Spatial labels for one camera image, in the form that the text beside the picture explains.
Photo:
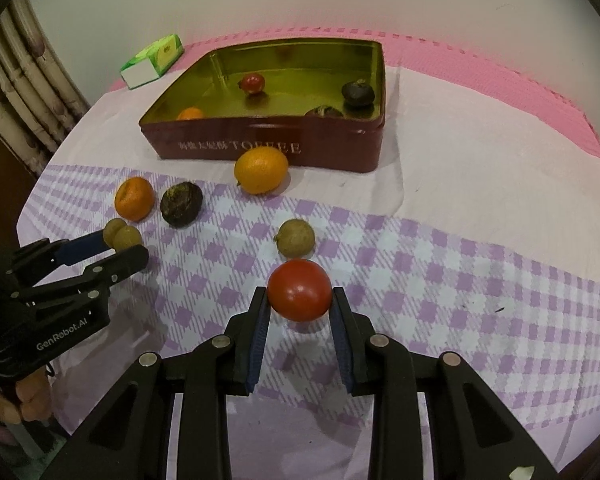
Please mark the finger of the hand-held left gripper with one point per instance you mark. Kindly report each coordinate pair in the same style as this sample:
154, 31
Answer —
125, 262
82, 250

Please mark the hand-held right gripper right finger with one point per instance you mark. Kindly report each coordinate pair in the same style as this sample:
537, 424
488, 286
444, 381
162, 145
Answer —
341, 342

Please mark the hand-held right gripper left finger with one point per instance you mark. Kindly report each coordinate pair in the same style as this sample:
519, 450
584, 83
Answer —
257, 342

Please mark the brown longan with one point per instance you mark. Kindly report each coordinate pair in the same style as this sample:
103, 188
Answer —
129, 237
294, 237
110, 227

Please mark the deep orange tangerine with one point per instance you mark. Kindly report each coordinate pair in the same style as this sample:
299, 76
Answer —
135, 199

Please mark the red cherry tomato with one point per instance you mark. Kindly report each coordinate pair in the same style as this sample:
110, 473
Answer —
252, 83
300, 290

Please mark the dark brown water chestnut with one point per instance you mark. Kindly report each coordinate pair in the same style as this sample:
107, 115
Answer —
357, 92
324, 111
181, 204

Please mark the large orange tangerine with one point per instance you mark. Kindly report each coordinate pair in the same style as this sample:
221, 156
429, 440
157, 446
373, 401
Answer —
190, 114

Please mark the small yellow-orange tangerine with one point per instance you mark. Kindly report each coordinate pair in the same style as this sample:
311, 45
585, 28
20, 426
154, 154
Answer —
261, 170

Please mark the red rectangular tin box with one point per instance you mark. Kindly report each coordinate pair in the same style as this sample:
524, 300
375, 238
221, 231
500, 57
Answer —
330, 142

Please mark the person's left hand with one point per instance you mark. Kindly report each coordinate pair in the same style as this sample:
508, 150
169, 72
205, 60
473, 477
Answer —
30, 397

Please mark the dark wooden cabinet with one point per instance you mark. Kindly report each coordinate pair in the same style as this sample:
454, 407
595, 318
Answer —
7, 200

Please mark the pink purple checked tablecloth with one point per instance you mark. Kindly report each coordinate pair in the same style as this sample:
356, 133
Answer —
455, 260

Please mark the beige patterned curtain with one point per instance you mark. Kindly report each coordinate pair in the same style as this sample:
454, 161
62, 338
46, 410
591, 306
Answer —
25, 85

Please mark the green and white tissue box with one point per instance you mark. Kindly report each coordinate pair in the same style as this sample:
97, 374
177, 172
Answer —
152, 60

